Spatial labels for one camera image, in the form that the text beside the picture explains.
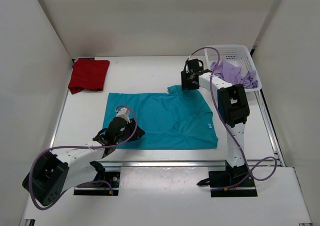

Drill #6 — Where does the teal t-shirt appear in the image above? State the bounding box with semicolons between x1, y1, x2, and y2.
102;85;218;150

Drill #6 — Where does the red t-shirt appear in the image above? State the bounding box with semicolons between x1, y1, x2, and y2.
68;58;110;94

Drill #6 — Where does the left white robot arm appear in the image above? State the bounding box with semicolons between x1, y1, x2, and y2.
22;117;145;211

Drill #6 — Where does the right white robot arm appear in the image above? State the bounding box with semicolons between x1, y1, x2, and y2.
181;59;250;188

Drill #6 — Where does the lavender t-shirt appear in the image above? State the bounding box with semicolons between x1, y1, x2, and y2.
210;60;258;89

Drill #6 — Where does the white plastic basket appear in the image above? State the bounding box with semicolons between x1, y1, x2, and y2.
204;44;262;92

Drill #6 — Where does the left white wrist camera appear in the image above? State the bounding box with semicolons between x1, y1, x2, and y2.
116;107;131;123

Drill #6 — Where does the aluminium front rail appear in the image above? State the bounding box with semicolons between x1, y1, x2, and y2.
100;161;226;167

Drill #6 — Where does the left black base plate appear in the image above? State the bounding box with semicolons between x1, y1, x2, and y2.
73;168;121;197

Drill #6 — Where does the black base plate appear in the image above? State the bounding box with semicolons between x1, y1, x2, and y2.
208;171;258;198
73;168;121;197

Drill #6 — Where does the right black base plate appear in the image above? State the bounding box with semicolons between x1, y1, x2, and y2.
208;171;258;198

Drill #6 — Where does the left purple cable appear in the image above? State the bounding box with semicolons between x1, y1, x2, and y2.
28;105;138;211

